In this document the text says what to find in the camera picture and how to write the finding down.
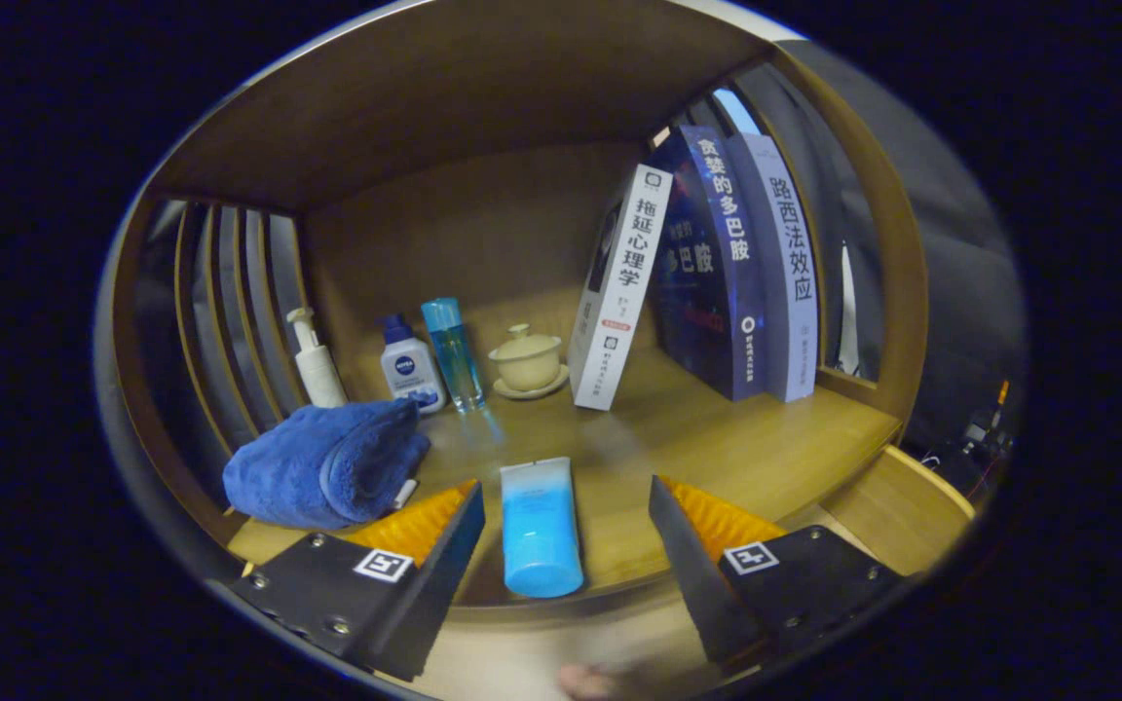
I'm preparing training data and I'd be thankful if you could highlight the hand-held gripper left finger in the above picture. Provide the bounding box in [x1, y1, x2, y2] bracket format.
[230, 479, 487, 683]

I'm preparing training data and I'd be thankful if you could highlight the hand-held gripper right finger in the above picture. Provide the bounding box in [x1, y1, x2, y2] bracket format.
[647, 475, 905, 673]

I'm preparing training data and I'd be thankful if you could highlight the blue squeeze tube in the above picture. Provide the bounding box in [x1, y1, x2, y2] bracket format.
[500, 458, 585, 599]

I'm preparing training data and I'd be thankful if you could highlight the wooden countertop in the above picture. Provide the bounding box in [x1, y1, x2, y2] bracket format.
[228, 346, 903, 609]

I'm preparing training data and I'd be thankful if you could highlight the wooden cabinet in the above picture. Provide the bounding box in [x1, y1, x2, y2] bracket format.
[111, 0, 930, 546]

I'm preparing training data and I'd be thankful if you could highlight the rolled blue towel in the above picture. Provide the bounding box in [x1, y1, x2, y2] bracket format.
[222, 397, 431, 531]

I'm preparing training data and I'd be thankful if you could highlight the white bottle with blue cap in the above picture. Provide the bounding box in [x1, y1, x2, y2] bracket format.
[378, 314, 447, 415]

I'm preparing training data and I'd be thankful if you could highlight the clear blue bottle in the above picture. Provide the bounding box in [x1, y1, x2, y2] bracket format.
[421, 297, 486, 412]

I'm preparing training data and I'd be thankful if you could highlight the beige lidded teacup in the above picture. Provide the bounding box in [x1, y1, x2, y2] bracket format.
[488, 323, 571, 401]

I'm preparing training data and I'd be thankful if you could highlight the white pump bottle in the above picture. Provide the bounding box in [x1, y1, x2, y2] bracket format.
[286, 308, 349, 410]

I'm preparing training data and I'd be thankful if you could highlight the white book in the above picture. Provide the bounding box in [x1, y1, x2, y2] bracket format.
[569, 164, 674, 412]

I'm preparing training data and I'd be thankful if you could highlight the dark blue book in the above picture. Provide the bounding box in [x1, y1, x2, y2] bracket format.
[647, 125, 767, 402]

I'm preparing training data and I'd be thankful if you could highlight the light purple book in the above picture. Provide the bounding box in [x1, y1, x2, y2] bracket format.
[727, 132, 820, 404]

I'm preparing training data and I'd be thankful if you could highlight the black and orange device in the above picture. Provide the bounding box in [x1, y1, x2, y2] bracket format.
[951, 380, 1015, 468]

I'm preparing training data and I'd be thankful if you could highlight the black backdrop cloth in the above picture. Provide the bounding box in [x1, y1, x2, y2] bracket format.
[746, 39, 1025, 459]

